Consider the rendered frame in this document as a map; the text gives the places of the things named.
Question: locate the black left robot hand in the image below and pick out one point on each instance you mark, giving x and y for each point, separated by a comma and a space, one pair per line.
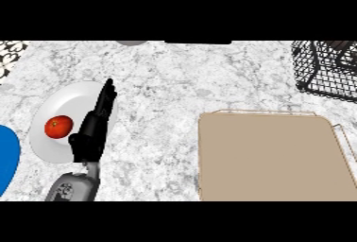
91, 132

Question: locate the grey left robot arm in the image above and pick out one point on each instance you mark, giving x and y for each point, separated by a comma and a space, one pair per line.
74, 187

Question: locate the beige tray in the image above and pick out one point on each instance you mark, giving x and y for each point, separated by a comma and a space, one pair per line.
269, 157

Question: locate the red tomato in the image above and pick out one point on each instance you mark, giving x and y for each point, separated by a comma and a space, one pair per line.
58, 126

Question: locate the white plate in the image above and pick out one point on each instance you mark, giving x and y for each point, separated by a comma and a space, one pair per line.
57, 104

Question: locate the blue placemat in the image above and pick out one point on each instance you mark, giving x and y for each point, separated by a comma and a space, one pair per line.
7, 157

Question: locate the grey round object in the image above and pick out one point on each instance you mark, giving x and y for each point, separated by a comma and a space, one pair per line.
132, 42

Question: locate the black and white patterned object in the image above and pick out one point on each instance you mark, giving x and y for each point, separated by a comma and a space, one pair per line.
9, 53

